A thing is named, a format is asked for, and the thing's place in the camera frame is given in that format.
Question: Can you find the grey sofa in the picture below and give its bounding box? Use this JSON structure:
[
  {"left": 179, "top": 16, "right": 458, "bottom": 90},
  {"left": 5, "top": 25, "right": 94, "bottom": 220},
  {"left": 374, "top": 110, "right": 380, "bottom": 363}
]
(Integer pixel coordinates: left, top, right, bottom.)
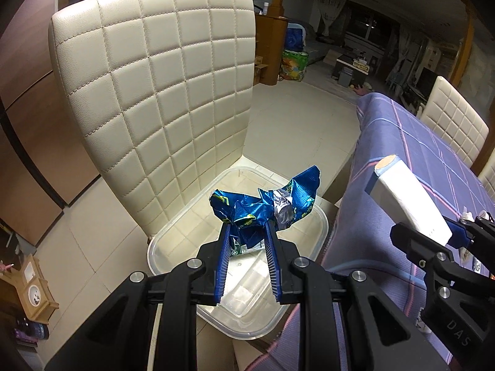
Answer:
[{"left": 305, "top": 23, "right": 341, "bottom": 60}]

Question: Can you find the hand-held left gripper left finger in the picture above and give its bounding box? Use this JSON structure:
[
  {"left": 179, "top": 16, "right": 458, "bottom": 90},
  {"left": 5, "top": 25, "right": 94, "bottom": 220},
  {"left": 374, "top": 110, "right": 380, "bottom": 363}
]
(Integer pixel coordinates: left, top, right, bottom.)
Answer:
[{"left": 44, "top": 222, "right": 236, "bottom": 371}]

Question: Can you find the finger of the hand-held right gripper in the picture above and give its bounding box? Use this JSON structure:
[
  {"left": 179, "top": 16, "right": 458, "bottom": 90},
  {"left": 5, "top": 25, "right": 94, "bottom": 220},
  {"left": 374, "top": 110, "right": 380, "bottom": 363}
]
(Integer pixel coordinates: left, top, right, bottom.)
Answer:
[
  {"left": 445, "top": 213, "right": 495, "bottom": 250},
  {"left": 390, "top": 222, "right": 470, "bottom": 308}
]

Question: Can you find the white packet with blue edge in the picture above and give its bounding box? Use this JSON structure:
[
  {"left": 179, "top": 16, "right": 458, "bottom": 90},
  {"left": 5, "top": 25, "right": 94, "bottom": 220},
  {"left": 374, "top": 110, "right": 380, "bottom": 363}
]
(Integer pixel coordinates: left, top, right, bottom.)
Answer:
[{"left": 364, "top": 155, "right": 454, "bottom": 246}]

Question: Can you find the wooden desk clock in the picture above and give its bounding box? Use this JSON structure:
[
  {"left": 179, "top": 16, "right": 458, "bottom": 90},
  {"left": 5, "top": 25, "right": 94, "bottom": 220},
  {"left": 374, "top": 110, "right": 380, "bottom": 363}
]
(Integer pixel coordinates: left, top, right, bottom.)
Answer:
[{"left": 0, "top": 255, "right": 60, "bottom": 325}]

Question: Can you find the white curtain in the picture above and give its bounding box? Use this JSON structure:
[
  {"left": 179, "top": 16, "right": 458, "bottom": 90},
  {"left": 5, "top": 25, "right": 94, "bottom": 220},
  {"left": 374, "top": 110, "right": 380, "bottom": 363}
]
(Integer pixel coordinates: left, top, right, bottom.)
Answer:
[{"left": 315, "top": 0, "right": 347, "bottom": 35}]

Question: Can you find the green white packet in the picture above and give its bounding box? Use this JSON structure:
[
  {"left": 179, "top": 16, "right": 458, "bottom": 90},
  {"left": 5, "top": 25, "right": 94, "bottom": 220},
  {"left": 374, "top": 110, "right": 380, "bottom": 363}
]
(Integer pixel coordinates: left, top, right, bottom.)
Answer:
[{"left": 231, "top": 240, "right": 265, "bottom": 256}]

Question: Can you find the clear plastic container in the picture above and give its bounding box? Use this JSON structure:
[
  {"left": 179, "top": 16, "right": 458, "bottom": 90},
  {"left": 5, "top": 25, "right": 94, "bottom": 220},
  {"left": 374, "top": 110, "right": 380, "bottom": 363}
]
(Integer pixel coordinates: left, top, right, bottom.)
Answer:
[{"left": 147, "top": 166, "right": 331, "bottom": 343}]

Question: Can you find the brown wooden wardrobe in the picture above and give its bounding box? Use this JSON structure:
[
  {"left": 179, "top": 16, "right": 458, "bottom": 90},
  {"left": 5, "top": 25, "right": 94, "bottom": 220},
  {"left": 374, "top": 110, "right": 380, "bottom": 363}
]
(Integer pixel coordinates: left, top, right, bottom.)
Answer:
[{"left": 0, "top": 0, "right": 103, "bottom": 248}]

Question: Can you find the blue bag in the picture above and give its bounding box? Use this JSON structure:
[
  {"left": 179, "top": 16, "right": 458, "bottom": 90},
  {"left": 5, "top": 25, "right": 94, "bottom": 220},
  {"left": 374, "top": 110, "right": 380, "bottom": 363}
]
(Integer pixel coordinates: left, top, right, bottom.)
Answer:
[{"left": 286, "top": 23, "right": 308, "bottom": 52}]

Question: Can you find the low coffee table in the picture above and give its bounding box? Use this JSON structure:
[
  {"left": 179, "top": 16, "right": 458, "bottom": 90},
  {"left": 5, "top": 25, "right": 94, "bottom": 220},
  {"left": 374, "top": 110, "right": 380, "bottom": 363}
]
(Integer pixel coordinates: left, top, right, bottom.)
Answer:
[{"left": 336, "top": 52, "right": 371, "bottom": 76}]

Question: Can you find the blue snack wrapper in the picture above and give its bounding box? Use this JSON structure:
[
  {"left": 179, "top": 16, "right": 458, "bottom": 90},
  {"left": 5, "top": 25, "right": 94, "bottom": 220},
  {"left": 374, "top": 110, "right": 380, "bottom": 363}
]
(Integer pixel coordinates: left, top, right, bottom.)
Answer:
[{"left": 209, "top": 165, "right": 322, "bottom": 248}]

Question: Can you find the wooden cabinet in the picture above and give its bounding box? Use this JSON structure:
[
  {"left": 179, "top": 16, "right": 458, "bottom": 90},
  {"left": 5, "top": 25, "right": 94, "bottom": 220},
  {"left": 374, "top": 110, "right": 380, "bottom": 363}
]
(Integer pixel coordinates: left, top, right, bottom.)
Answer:
[{"left": 253, "top": 0, "right": 291, "bottom": 86}]

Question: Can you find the cream quilted chair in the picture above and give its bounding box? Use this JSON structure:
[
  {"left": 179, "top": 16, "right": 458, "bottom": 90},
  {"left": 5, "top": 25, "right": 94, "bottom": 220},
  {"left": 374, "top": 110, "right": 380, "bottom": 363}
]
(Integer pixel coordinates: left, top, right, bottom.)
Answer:
[
  {"left": 48, "top": 0, "right": 343, "bottom": 371},
  {"left": 420, "top": 75, "right": 490, "bottom": 167},
  {"left": 477, "top": 158, "right": 495, "bottom": 198}
]

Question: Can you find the colourful printed bag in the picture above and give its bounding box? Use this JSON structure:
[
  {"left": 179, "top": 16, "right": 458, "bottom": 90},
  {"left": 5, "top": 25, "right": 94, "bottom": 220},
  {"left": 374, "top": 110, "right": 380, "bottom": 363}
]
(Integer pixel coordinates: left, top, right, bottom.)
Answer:
[{"left": 279, "top": 48, "right": 309, "bottom": 83}]

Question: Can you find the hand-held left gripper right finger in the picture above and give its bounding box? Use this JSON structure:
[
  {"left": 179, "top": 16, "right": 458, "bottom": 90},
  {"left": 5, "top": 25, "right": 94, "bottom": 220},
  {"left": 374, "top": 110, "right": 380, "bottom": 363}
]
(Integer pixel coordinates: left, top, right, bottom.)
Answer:
[{"left": 265, "top": 220, "right": 453, "bottom": 371}]

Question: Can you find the cardboard box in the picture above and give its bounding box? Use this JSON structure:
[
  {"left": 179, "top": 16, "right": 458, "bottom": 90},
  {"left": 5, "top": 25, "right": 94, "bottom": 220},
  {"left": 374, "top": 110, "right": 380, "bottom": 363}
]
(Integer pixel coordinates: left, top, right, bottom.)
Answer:
[{"left": 253, "top": 62, "right": 269, "bottom": 85}]

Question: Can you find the dark television screen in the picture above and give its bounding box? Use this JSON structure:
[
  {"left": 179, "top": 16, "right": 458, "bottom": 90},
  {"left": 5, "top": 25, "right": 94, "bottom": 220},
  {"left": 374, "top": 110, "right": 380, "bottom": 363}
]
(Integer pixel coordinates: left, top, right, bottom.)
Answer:
[{"left": 415, "top": 67, "right": 439, "bottom": 99}]

